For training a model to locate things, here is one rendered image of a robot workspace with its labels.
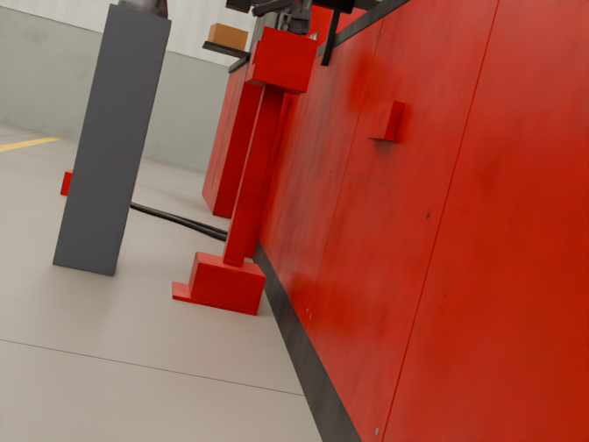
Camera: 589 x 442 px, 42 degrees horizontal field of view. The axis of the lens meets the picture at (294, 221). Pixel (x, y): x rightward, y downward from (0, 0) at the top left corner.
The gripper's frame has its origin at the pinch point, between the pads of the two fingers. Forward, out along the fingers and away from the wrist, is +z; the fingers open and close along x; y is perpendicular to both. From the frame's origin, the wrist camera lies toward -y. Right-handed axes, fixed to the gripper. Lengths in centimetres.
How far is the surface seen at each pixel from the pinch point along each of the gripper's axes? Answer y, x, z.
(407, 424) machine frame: 6, -134, 55
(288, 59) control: 2.5, -4.9, -0.5
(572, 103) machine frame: 8, -155, 14
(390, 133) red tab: 10, -92, 18
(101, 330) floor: -37, -50, 70
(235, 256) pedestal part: -3, 2, 58
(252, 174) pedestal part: -1.8, 2.1, 33.3
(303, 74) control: 7.3, -4.9, 2.9
